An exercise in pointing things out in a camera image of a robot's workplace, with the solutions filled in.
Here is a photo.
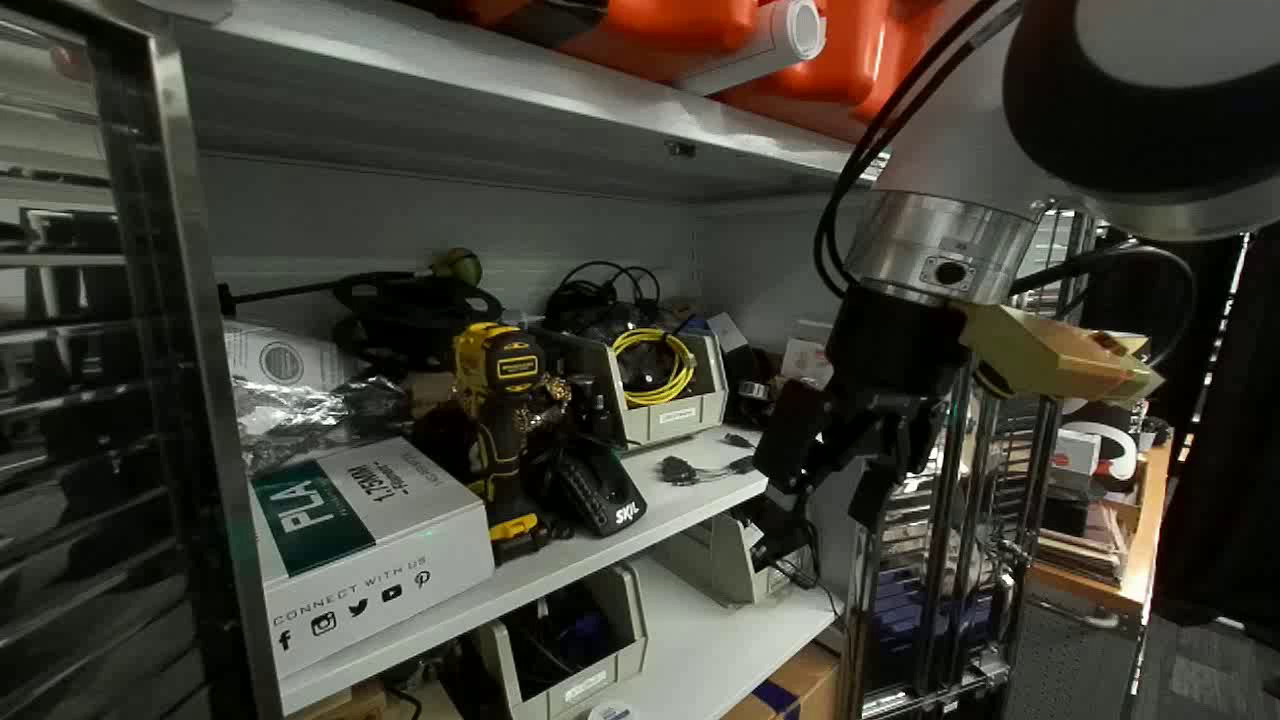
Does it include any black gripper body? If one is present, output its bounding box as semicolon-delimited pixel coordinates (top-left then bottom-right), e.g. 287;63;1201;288
821;285;972;453

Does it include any black battery charger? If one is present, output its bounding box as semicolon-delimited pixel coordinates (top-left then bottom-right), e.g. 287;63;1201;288
547;436;652;541

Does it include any white plastic item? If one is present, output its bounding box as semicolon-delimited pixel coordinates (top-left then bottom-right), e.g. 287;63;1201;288
1055;416;1145;488

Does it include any cardboard box blue print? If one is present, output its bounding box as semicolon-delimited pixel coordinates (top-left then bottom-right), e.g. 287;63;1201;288
718;642;847;720

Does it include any wooden table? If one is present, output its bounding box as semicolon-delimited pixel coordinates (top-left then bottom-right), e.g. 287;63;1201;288
1028;419;1180;631

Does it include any orange plastic canister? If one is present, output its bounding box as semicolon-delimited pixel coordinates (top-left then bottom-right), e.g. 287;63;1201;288
451;0;768;89
743;0;988;145

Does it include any grey bin with black items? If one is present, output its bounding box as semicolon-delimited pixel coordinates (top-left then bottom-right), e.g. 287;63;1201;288
480;565;655;720

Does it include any white canister spout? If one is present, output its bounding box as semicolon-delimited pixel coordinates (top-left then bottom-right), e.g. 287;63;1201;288
672;0;832;100

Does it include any white metal shelf cabinet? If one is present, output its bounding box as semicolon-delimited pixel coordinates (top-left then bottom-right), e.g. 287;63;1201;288
75;0;891;720

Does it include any white box green label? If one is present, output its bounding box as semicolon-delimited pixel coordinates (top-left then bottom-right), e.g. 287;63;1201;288
247;436;501;681

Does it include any silver foil bag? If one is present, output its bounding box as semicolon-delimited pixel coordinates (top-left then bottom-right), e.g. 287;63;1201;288
228;367;414;470

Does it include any white round-grille device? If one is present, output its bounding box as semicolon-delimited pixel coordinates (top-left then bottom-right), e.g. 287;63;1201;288
220;315;354;395

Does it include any grey bin with yellow cable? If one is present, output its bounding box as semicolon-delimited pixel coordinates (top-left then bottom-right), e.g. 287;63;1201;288
595;323;731;458

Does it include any grey bin with black cables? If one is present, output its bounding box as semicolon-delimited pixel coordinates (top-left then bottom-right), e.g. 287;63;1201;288
655;507;794;614

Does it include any yellow coiled cable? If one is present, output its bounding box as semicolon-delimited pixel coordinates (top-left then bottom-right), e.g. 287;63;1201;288
606;323;701;413

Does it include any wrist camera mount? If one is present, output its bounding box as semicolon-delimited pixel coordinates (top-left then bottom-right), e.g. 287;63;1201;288
954;302;1169;410

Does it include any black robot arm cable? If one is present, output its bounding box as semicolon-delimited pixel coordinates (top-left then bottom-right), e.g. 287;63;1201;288
1008;238;1201;372
811;0;1023;303

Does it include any black cable tangle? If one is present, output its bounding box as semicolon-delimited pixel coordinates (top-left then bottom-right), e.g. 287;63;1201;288
539;257;672;342

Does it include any yellow black cordless drill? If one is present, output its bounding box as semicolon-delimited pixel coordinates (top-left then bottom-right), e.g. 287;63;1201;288
443;315;575;565

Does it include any black green cable bundle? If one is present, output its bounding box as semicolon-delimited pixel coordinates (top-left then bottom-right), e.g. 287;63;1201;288
216;246;508;377

